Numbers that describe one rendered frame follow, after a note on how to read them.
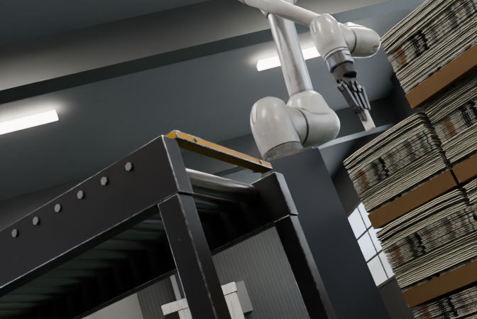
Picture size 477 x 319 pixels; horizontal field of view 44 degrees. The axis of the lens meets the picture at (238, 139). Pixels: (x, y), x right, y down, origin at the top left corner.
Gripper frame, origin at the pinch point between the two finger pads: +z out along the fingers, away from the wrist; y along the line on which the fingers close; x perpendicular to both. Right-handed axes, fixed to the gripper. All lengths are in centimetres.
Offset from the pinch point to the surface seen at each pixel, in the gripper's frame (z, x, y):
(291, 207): 26, 4, -47
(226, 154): 16, -6, -73
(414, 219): 38.2, -11.2, -18.9
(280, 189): 21, 3, -49
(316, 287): 47, 4, -49
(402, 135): 16.6, -18.6, -18.5
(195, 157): -223, 440, 329
